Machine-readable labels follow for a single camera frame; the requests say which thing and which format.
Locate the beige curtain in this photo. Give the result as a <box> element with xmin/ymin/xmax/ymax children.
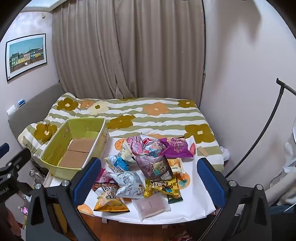
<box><xmin>53</xmin><ymin>0</ymin><xmax>207</xmax><ymax>110</ymax></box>

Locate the grey bed headboard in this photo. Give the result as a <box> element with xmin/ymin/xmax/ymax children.
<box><xmin>8</xmin><ymin>82</ymin><xmax>62</xmax><ymax>139</ymax></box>

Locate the translucent pink snack packet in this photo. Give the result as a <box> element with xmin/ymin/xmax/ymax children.
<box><xmin>132</xmin><ymin>192</ymin><xmax>172</xmax><ymax>221</ymax></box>

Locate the white cloth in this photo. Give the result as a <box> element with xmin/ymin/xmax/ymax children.
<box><xmin>269</xmin><ymin>141</ymin><xmax>296</xmax><ymax>205</ymax></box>

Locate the striped flower blanket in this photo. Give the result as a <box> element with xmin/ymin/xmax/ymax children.
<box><xmin>18</xmin><ymin>93</ymin><xmax>226</xmax><ymax>172</ymax></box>

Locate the black lamp stand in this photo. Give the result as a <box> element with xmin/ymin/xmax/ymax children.
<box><xmin>225</xmin><ymin>78</ymin><xmax>296</xmax><ymax>178</ymax></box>

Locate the grey snack packet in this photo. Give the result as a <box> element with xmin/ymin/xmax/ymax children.
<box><xmin>110</xmin><ymin>171</ymin><xmax>145</xmax><ymax>199</ymax></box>

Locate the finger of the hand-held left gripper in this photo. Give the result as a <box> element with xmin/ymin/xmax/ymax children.
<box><xmin>0</xmin><ymin>142</ymin><xmax>10</xmax><ymax>160</ymax></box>
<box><xmin>5</xmin><ymin>148</ymin><xmax>31</xmax><ymax>172</ymax></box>

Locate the glass jar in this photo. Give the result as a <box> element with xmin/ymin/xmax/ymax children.
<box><xmin>29</xmin><ymin>168</ymin><xmax>45</xmax><ymax>189</ymax></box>

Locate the framed wall picture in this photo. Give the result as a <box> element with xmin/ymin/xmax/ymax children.
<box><xmin>5</xmin><ymin>34</ymin><xmax>48</xmax><ymax>82</ymax></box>

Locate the yellow black snack packet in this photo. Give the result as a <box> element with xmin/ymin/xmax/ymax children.
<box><xmin>144</xmin><ymin>177</ymin><xmax>181</xmax><ymax>198</ymax></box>

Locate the cream small snack packet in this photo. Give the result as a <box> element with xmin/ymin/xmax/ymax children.
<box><xmin>116</xmin><ymin>141</ymin><xmax>139</xmax><ymax>166</ymax></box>

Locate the purple chip packet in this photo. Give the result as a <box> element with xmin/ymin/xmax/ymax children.
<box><xmin>159</xmin><ymin>137</ymin><xmax>197</xmax><ymax>159</ymax></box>

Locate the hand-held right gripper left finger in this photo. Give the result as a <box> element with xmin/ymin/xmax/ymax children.
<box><xmin>25</xmin><ymin>157</ymin><xmax>102</xmax><ymax>241</ymax></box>

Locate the dark purple snack packet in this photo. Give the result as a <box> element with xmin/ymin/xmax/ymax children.
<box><xmin>135</xmin><ymin>155</ymin><xmax>174</xmax><ymax>182</ymax></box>

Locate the cream orange cake packet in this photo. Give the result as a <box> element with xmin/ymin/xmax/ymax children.
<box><xmin>166</xmin><ymin>158</ymin><xmax>186</xmax><ymax>176</ymax></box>

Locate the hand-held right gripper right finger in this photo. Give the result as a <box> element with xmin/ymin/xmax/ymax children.
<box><xmin>196</xmin><ymin>158</ymin><xmax>272</xmax><ymax>241</ymax></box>

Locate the orange brown snack packet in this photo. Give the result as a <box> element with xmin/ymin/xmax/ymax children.
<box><xmin>92</xmin><ymin>182</ymin><xmax>130</xmax><ymax>213</ymax></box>

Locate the red blue shrimp chip packet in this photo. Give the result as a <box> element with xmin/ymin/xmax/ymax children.
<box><xmin>139</xmin><ymin>134</ymin><xmax>166</xmax><ymax>157</ymax></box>

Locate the light blue snack packet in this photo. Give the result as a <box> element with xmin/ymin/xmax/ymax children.
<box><xmin>104</xmin><ymin>154</ymin><xmax>131</xmax><ymax>173</ymax></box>

